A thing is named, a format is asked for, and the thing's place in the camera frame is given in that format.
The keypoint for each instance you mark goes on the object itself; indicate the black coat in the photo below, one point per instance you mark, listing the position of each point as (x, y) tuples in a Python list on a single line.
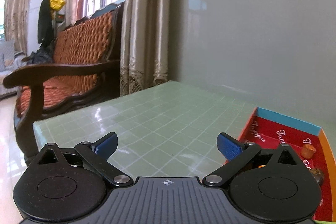
[(45, 22)]

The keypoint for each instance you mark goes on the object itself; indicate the wooden sofa orange cushions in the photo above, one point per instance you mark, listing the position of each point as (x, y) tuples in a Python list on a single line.
[(78, 43)]

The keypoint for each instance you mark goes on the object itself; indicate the colourful cardboard box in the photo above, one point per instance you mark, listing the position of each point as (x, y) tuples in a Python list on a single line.
[(288, 129)]

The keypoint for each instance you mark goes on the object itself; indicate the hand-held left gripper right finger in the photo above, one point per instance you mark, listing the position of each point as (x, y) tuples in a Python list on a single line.
[(229, 146)]

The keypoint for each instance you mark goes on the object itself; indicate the dark cloth pile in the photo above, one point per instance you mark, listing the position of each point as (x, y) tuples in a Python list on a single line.
[(39, 56)]

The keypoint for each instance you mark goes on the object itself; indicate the small dark wall box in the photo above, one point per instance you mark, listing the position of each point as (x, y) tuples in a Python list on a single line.
[(61, 18)]

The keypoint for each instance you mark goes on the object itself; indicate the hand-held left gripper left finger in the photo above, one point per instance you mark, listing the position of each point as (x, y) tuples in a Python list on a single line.
[(106, 145)]

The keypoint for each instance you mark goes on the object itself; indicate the white cabinet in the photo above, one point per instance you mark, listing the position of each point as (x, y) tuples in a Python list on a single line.
[(33, 24)]

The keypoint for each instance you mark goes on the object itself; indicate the golden curtain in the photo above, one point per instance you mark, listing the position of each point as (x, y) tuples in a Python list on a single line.
[(141, 29)]

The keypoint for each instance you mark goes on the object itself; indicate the green grid table cover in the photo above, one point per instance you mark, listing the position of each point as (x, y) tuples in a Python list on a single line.
[(170, 113)]

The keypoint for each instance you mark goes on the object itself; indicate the dark water chestnut pale scar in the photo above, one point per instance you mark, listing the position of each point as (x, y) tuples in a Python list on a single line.
[(317, 174)]

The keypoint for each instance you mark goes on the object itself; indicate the grey sofa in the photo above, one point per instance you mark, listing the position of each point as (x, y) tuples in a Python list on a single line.
[(8, 66)]

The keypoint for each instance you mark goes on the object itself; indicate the orange cylindrical chunk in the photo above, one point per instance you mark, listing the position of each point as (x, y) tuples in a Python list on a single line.
[(307, 151)]

